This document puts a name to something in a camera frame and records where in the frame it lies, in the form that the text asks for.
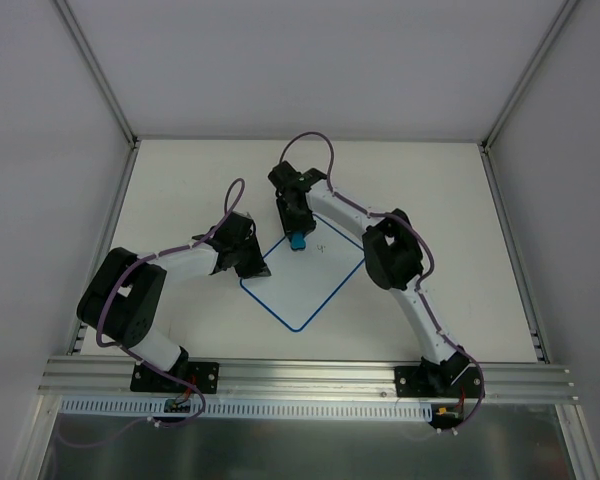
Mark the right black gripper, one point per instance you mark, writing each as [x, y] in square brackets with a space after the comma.
[295, 226]

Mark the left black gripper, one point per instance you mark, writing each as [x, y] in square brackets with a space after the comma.
[247, 257]

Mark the blue foam whiteboard eraser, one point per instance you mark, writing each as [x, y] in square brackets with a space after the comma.
[297, 241]

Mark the blue-framed small whiteboard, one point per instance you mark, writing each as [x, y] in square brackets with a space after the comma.
[302, 283]

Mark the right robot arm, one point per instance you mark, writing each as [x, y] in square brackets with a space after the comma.
[393, 259]

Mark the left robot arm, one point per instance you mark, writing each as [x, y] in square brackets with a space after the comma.
[122, 299]

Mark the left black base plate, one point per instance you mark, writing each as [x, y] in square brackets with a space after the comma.
[203, 375]

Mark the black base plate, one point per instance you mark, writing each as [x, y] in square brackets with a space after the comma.
[203, 375]
[417, 382]

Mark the white slotted cable duct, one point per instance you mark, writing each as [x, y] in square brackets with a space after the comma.
[234, 408]

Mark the aluminium mounting rail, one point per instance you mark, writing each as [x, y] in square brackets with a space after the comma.
[504, 383]

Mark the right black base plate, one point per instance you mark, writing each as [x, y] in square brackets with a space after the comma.
[417, 382]

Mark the left aluminium frame post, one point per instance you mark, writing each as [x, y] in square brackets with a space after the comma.
[115, 145]

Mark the aluminium frame post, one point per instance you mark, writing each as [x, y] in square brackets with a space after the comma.
[115, 145]
[516, 157]

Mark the right aluminium frame post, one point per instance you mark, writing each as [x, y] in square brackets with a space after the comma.
[516, 157]

